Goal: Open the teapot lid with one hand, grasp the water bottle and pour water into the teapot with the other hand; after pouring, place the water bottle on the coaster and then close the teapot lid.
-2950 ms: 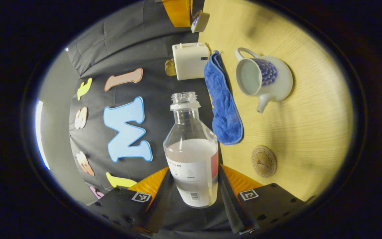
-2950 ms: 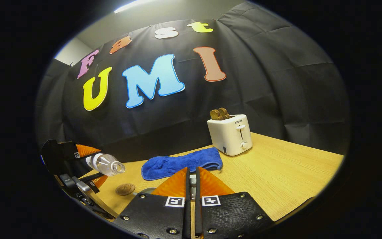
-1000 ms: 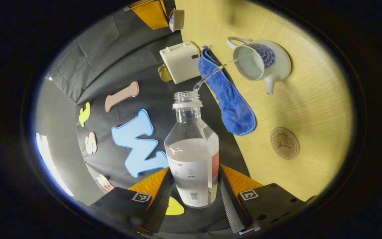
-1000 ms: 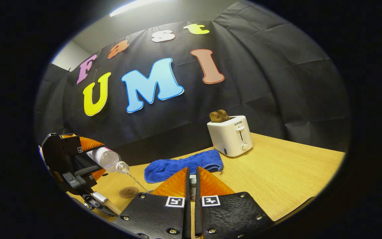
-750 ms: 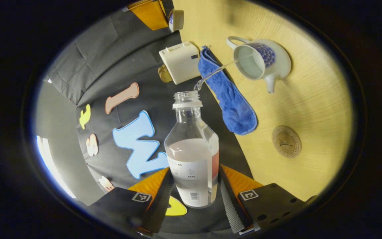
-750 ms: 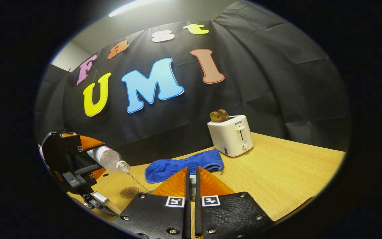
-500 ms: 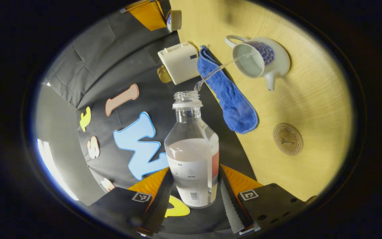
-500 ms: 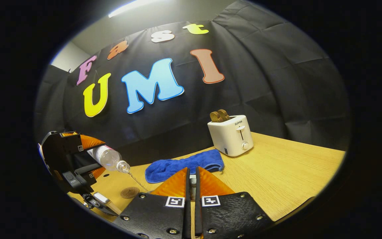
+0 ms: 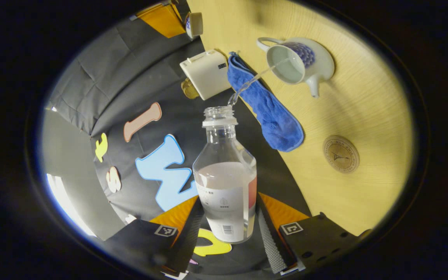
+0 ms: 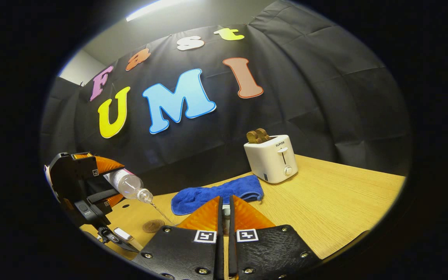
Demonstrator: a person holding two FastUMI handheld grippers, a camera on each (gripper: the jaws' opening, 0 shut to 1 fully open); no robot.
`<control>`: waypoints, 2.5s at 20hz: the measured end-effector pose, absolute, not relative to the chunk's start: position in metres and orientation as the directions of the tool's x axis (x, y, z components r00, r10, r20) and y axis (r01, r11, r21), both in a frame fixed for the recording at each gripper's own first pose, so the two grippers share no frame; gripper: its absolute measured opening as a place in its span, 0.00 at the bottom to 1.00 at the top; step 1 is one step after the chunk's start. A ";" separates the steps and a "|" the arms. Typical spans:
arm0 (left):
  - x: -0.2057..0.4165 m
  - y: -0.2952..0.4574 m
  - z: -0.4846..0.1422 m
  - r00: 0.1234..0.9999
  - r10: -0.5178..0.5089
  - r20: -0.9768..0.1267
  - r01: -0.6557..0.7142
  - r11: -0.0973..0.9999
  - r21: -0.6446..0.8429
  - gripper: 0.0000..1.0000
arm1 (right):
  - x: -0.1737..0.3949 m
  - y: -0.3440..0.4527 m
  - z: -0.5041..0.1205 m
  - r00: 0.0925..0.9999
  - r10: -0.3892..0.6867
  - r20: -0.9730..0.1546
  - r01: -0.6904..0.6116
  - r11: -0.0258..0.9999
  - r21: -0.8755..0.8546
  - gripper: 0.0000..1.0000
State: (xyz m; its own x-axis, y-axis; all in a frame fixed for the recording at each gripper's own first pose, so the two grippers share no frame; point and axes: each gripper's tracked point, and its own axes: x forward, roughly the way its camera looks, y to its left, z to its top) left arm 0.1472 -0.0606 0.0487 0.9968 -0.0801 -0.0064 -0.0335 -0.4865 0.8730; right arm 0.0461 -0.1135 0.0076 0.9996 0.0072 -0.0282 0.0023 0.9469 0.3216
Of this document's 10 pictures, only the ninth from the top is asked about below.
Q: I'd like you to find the white blue patterned teacup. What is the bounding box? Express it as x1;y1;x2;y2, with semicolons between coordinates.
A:
257;37;335;98

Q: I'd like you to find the clear plastic water bottle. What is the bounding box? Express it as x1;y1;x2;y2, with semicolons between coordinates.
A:
192;106;257;244

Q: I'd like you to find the round wooden coaster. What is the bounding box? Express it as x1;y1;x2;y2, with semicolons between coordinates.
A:
322;135;360;174

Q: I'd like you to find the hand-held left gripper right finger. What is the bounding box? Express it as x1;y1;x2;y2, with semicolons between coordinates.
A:
256;192;372;275

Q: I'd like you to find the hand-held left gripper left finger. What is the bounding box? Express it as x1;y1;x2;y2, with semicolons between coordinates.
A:
107;196;205;278

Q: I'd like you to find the white toaster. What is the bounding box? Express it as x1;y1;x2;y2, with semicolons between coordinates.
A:
179;49;232;101

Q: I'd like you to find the blue towel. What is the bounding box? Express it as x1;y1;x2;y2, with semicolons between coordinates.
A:
227;52;305;152

